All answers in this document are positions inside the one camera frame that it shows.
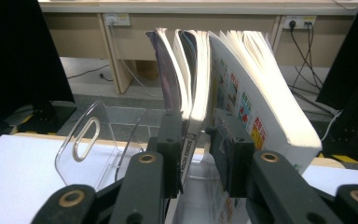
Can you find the black curtain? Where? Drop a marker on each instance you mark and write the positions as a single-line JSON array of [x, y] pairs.
[[12, 56], [354, 62]]

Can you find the white book with picture grid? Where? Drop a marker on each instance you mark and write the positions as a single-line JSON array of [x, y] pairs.
[[279, 109]]

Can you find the black stand base striped tape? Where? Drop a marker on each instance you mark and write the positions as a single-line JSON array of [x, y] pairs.
[[354, 140], [43, 115]]

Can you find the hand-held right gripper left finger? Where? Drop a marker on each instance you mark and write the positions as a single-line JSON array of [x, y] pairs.
[[143, 186]]

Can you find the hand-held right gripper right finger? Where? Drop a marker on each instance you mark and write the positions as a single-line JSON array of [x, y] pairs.
[[261, 186]]

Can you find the clear acrylic book rack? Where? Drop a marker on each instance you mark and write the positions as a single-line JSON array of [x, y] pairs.
[[107, 137]]

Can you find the beige wooden desk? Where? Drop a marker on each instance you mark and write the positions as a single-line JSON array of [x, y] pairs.
[[199, 20]]

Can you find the purple magazine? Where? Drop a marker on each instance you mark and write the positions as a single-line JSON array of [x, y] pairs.
[[167, 77]]

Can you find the white wall socket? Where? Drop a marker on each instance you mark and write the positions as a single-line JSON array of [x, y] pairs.
[[117, 19], [300, 22]]

